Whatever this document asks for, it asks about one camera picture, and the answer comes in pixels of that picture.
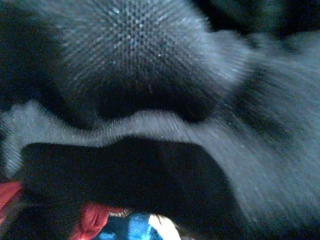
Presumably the black garment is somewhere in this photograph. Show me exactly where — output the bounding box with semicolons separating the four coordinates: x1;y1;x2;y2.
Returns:
0;0;320;240

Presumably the navy blue garment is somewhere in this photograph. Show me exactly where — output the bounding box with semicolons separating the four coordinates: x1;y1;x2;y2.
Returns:
97;212;166;240

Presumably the orange red garment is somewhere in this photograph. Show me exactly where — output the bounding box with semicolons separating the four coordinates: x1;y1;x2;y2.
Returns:
0;181;132;240

